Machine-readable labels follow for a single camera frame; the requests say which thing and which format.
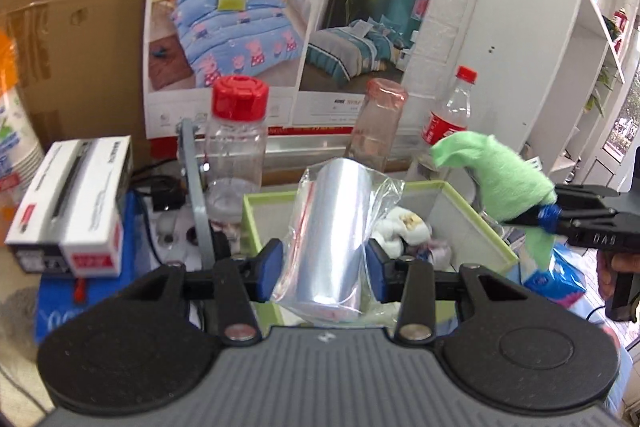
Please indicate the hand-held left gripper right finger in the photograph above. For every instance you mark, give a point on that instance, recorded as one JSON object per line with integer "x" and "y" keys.
{"x": 375, "y": 267}

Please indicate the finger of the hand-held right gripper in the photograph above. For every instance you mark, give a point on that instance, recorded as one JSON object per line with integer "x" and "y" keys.
{"x": 585, "y": 198}
{"x": 547, "y": 214}

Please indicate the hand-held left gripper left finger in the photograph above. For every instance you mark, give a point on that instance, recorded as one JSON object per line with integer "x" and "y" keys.
{"x": 270, "y": 264}

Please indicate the white cloth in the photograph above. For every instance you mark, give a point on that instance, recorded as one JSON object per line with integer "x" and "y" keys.
{"x": 402, "y": 227}

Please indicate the clear film roll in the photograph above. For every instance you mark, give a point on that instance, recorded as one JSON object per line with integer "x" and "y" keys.
{"x": 330, "y": 227}

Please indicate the light green storage box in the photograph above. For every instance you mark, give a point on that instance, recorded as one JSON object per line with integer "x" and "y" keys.
{"x": 492, "y": 242}

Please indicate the green fleece towel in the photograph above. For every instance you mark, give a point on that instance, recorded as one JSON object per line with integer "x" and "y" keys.
{"x": 500, "y": 172}

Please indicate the person's right hand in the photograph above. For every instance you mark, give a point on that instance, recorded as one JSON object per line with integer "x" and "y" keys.
{"x": 625, "y": 263}

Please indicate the blue tissue pack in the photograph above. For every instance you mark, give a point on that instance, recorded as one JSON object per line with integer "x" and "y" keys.
{"x": 555, "y": 277}

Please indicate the potted green plant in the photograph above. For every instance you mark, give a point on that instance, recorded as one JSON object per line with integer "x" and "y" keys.
{"x": 600, "y": 89}

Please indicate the clear jar with red lid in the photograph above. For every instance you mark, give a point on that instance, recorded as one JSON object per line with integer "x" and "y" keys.
{"x": 235, "y": 147}

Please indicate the red label cola bottle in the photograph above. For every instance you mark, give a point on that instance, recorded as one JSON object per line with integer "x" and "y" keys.
{"x": 447, "y": 122}

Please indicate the white shelf unit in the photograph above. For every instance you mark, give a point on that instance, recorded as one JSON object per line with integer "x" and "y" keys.
{"x": 540, "y": 67}

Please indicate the red spray can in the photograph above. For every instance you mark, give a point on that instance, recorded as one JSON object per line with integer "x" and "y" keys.
{"x": 621, "y": 19}

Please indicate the blue metal box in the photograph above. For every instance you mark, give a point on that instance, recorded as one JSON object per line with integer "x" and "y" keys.
{"x": 65, "y": 307}

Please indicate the orange and blue package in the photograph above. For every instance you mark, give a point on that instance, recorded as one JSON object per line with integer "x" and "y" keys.
{"x": 15, "y": 137}

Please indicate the cardboard sheet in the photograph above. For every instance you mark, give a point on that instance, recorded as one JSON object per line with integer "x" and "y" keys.
{"x": 75, "y": 7}

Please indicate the grey metal bracket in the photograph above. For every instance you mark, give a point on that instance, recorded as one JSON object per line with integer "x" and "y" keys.
{"x": 195, "y": 187}

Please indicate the bedding wall poster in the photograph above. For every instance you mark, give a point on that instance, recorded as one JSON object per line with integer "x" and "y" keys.
{"x": 240, "y": 22}

